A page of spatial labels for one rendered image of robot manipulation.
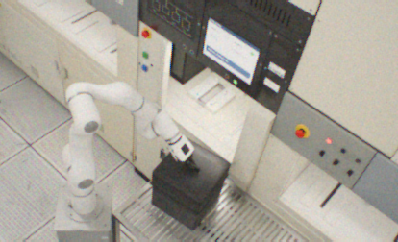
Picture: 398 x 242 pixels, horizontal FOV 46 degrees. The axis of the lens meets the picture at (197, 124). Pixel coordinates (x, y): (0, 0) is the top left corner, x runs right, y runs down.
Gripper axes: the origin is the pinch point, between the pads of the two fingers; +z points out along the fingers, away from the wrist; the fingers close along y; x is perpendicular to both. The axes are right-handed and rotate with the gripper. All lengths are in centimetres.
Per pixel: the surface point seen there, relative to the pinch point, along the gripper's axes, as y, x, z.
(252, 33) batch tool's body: 28, -48, -44
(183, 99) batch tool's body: 50, 40, -10
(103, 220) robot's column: -36, 41, 4
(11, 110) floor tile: 25, 198, -45
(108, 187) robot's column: -19, 48, -3
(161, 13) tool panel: 36, 1, -65
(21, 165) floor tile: -7, 167, -14
